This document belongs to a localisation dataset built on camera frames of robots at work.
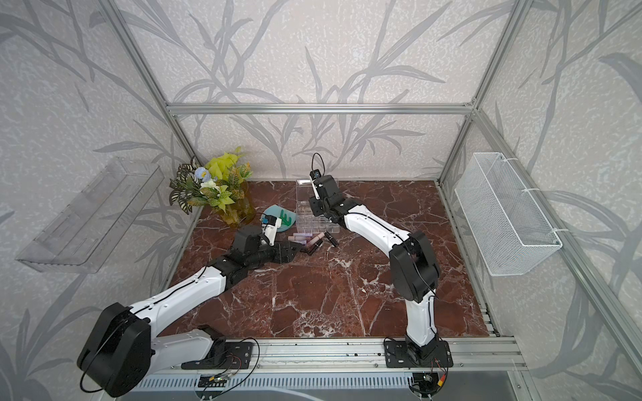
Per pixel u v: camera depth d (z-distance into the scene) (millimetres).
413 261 528
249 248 629
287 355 749
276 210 1090
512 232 594
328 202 692
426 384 750
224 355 711
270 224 743
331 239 987
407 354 657
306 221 1066
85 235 669
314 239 989
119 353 399
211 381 704
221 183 908
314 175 787
